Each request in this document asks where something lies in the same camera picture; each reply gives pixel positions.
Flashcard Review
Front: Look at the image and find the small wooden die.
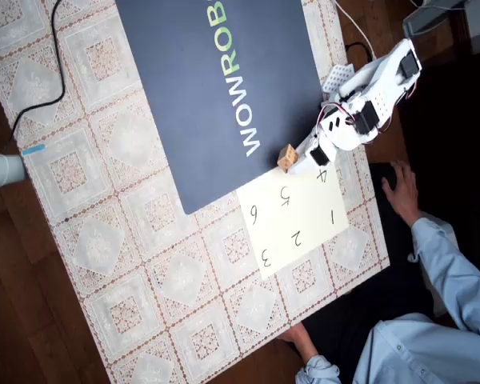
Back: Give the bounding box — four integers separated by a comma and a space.
277, 144, 298, 173

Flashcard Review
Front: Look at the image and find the person's right forearm blue sleeve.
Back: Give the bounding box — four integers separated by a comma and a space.
407, 215, 480, 334

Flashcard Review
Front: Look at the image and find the person's left forearm blue sleeve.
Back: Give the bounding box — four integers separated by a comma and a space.
295, 354, 343, 384

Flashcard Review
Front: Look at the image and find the person's right hand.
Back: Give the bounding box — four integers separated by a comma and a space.
382, 159, 421, 226

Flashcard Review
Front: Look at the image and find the person's left hand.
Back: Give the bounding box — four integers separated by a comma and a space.
277, 322, 319, 363

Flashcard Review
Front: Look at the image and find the white paper with handwritten numbers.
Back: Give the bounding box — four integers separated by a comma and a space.
235, 161, 350, 281

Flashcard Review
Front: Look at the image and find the dark blue WOWROBO mat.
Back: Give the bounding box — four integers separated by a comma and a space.
114, 0, 332, 216

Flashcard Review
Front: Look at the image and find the grey flat device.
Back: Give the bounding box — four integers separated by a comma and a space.
402, 0, 471, 39

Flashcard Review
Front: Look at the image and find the white lace tablecloth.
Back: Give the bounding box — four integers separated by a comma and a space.
0, 0, 391, 384

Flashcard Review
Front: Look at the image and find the person in blue shirt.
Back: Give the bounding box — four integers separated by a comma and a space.
299, 162, 480, 384

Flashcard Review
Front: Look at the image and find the white tube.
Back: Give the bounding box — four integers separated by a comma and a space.
0, 154, 26, 190

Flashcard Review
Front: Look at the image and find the red white servo wire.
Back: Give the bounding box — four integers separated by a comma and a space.
317, 102, 357, 125

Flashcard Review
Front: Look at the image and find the black cable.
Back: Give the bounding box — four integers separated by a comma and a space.
345, 41, 376, 62
1, 0, 67, 155

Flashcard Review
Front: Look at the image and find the white USB cable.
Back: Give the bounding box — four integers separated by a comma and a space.
334, 0, 378, 58

